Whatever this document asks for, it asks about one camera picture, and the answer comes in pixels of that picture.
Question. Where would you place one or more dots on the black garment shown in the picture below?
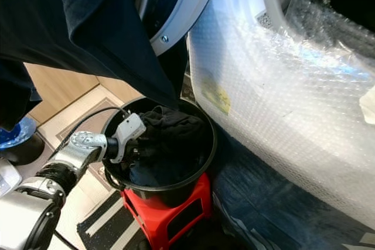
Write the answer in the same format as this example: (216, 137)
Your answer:
(176, 139)

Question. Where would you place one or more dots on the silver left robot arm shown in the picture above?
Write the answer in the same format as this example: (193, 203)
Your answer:
(35, 209)

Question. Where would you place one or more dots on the white washing machine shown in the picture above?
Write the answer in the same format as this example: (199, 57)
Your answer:
(269, 115)

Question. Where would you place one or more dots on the grey bordered floor mat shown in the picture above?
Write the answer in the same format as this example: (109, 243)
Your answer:
(88, 121)

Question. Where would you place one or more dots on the red plastic stool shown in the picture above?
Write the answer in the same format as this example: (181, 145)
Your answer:
(164, 221)

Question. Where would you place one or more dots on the black round bucket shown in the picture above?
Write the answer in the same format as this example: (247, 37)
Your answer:
(211, 156)

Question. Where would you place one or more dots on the black white striped rug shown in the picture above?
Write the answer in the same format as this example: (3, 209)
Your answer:
(105, 226)

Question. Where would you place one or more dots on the light wooden cabinet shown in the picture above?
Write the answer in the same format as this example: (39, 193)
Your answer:
(70, 86)

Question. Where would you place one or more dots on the yellow green sticker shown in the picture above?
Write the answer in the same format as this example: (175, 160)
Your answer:
(215, 95)

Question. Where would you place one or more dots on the blue bin bag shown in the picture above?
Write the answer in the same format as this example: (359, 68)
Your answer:
(17, 134)

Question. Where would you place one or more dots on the black trash bin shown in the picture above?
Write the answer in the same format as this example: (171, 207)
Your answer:
(12, 152)

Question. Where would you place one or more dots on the white bathroom scale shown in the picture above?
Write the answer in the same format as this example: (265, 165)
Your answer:
(9, 175)

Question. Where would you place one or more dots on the silver round washer door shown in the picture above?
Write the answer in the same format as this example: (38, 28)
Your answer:
(181, 16)

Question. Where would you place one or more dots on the clear bubble wrap sheet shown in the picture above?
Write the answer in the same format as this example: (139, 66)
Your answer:
(281, 121)

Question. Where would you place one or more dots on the dark hanging garment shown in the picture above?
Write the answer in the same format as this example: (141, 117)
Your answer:
(82, 10)

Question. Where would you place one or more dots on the dark blue floor cloth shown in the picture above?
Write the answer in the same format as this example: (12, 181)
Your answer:
(269, 226)

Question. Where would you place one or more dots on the white foam piece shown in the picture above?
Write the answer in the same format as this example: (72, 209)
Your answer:
(368, 105)

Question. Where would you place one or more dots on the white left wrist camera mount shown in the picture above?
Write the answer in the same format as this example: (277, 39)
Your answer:
(129, 128)

